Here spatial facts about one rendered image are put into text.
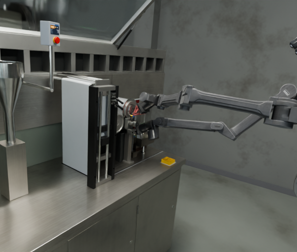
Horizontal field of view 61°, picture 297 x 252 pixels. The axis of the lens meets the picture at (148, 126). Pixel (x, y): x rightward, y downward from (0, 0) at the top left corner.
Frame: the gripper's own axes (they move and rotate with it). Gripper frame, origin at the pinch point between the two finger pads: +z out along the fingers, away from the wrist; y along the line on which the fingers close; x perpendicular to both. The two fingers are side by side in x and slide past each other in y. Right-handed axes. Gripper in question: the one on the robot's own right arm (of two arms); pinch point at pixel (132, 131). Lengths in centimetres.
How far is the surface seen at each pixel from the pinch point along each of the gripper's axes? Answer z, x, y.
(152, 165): -9.2, -25.9, -1.4
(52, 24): -31, 53, -62
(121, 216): -9, -43, -40
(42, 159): 35, 1, -49
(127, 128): -8.0, 2.3, -12.0
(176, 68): 53, 72, 198
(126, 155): 1.5, -13.8, -11.2
